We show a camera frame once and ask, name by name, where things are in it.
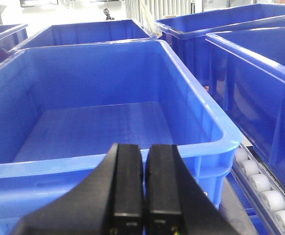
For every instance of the right far blue bin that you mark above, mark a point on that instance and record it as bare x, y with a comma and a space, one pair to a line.
186, 34

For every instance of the large blue bin in front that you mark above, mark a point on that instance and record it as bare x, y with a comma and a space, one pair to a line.
62, 107

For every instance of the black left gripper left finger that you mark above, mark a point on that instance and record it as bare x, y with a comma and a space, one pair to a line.
109, 201

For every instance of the blue bin behind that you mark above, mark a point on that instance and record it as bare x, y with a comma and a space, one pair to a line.
85, 33

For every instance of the far left blue bin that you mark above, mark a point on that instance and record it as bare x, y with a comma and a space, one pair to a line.
10, 36

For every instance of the right near blue bin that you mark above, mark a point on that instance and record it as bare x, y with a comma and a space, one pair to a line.
247, 79

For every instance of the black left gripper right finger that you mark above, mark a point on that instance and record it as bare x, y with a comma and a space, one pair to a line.
175, 203

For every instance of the white roller track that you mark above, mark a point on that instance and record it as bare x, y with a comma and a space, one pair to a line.
261, 188

